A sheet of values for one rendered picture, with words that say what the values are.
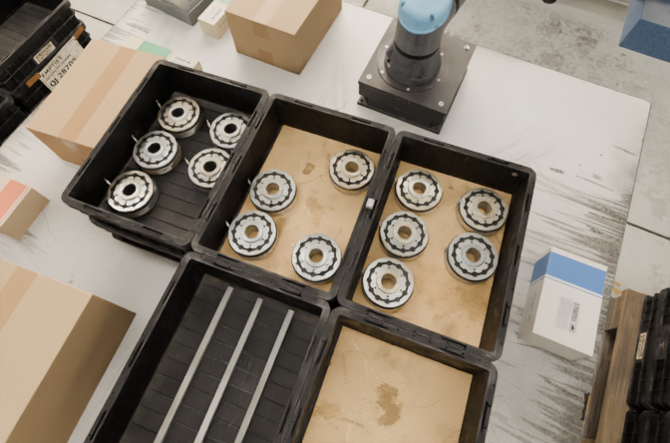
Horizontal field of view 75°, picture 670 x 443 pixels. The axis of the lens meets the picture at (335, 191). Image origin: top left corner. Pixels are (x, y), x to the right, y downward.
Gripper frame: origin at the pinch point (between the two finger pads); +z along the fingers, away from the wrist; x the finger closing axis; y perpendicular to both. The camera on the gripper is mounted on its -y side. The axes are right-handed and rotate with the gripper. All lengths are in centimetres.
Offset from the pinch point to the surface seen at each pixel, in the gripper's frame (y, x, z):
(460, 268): 59, -13, 24
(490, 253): 53, -8, 25
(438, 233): 53, -20, 26
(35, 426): 121, -70, 18
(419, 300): 68, -18, 27
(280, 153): 51, -60, 21
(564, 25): -123, -13, 111
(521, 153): 15.4, -9.7, 40.8
